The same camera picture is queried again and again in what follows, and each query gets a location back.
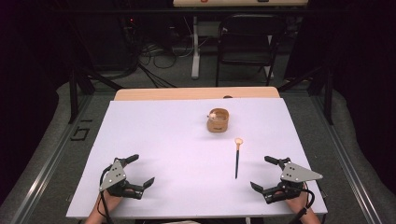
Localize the black metal stand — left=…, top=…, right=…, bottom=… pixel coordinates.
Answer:
left=277, top=63, right=334, bottom=126
left=66, top=66, right=124, bottom=125

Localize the white table board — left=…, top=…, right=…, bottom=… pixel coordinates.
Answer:
left=65, top=97, right=329, bottom=219

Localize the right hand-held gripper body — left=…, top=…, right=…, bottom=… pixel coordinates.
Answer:
left=262, top=157, right=324, bottom=205

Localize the person's left hand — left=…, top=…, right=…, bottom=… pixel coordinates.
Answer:
left=100, top=189, right=125, bottom=211

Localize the bundle of floor cables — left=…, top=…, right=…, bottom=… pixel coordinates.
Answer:
left=122, top=18, right=195, bottom=89

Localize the wooden table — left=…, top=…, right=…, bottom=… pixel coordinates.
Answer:
left=113, top=86, right=281, bottom=102

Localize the black-handled wooden spoon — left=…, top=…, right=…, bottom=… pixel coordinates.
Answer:
left=233, top=137, right=245, bottom=180

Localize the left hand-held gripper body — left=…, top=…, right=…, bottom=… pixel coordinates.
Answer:
left=98, top=158, right=146, bottom=201

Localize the white table leg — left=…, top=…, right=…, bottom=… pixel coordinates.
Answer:
left=190, top=15, right=202, bottom=80

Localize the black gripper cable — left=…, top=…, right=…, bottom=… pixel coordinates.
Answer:
left=288, top=183, right=317, bottom=224
left=96, top=164, right=115, bottom=224

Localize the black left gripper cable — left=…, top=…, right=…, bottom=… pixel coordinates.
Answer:
left=96, top=164, right=115, bottom=224

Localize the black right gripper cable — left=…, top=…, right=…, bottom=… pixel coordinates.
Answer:
left=288, top=183, right=317, bottom=224

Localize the beige background table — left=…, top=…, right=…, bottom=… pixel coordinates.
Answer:
left=172, top=0, right=309, bottom=8

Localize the black folding chair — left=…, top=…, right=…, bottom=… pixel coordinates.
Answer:
left=215, top=13, right=288, bottom=88

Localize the person's right hand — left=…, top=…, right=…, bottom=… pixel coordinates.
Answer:
left=274, top=186, right=310, bottom=214

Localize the small wooden cup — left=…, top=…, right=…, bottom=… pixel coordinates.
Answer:
left=205, top=107, right=231, bottom=133

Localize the metal floor rail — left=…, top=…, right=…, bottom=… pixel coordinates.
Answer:
left=311, top=92, right=379, bottom=224
left=8, top=92, right=94, bottom=224

